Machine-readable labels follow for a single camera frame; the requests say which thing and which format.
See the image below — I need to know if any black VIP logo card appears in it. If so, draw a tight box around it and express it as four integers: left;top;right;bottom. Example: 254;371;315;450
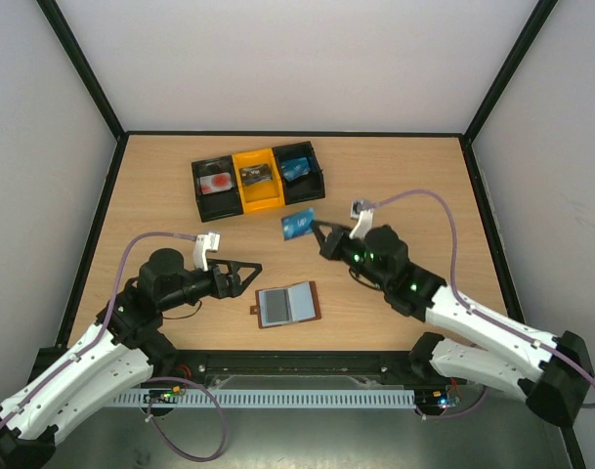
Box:
239;163;273;187

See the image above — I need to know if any purple cable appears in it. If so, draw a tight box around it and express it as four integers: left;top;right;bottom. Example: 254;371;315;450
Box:
369;190;595;421
0;231;228;463

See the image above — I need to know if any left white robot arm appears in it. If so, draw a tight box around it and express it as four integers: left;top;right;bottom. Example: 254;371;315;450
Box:
0;248;262;468

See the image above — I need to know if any white slotted cable duct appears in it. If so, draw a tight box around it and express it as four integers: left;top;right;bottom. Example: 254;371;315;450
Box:
106;389;415;409

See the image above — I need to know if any right black bin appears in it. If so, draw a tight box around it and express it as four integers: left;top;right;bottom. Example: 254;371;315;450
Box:
272;141;325;205

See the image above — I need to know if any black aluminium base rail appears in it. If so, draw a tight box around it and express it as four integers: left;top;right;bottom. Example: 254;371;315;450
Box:
32;346;552;387

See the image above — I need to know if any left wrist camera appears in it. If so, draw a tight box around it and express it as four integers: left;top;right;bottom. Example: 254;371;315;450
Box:
193;232;221;272

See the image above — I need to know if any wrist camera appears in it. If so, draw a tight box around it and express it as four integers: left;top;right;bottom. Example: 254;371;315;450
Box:
193;232;221;272
349;199;374;239

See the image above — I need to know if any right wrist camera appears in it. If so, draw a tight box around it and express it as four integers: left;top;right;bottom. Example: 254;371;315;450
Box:
349;199;374;239

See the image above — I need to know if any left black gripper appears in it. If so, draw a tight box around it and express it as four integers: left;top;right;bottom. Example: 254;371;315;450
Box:
160;258;263;312

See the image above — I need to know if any red white card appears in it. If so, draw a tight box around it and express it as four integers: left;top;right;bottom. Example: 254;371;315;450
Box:
198;172;234;195

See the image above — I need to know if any left black bin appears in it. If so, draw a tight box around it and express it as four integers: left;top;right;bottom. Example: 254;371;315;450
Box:
191;155;244;223

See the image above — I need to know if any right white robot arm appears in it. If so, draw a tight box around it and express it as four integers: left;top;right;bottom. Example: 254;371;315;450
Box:
311;221;594;427

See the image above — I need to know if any blue VIP card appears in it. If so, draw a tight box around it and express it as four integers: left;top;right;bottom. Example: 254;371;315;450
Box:
280;157;311;182

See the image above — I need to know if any yellow middle bin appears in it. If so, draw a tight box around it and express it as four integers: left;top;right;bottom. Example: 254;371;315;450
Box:
232;148;285;214

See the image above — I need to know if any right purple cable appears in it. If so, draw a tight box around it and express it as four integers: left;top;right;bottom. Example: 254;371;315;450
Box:
369;190;595;421

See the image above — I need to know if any black enclosure frame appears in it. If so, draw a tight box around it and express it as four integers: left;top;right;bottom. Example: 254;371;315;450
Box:
0;0;586;469

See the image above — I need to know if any black bin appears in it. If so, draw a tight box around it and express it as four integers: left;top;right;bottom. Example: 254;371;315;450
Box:
272;141;325;205
191;155;244;223

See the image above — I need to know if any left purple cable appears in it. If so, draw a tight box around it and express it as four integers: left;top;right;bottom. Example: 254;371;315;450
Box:
0;231;228;463

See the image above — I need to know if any brown leather card holder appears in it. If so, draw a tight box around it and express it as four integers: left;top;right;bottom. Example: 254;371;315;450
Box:
249;281;322;329

